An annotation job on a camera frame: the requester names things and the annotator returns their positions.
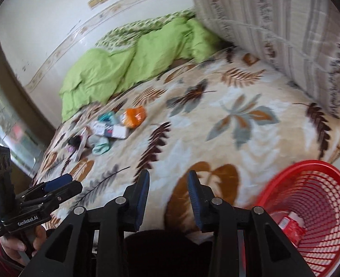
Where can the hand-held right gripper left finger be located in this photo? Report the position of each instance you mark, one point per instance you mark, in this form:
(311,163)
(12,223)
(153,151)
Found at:
(141,196)

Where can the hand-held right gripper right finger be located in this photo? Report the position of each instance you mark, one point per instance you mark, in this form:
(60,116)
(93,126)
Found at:
(193,202)

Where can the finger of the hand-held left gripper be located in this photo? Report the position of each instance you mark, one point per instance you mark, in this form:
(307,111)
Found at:
(57,181)
(69,190)

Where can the white sock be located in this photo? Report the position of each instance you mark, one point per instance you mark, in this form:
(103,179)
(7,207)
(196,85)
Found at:
(100,146)

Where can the red plastic basket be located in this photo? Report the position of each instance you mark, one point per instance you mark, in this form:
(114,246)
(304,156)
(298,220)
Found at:
(320,196)

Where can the person's left hand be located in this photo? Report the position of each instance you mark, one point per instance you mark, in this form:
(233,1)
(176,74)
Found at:
(10,245)

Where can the black plastic bag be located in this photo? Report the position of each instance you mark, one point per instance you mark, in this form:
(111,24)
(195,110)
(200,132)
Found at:
(74,142)

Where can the leaf printed blanket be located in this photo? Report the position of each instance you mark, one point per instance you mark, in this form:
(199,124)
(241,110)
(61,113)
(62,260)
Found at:
(216,150)

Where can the glass panel door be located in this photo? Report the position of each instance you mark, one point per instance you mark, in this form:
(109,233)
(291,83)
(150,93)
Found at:
(2,127)

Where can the white printed box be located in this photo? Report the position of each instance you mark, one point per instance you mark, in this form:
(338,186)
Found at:
(99,128)
(119,132)

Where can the orange packet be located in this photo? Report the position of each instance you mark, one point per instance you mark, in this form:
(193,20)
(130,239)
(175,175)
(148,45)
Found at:
(135,117)

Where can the teal cigarette packet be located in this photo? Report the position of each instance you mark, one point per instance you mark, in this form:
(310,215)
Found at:
(108,117)

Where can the red white wrapper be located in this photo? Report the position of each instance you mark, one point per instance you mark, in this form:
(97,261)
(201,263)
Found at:
(292,228)

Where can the plain green quilt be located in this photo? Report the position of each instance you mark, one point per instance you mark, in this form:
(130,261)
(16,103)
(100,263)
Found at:
(106,72)

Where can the green patterned quilt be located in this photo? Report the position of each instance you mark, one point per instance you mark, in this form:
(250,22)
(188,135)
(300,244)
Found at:
(121,36)

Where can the striped headboard cushion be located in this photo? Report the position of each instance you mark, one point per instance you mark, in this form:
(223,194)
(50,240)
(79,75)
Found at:
(288,34)

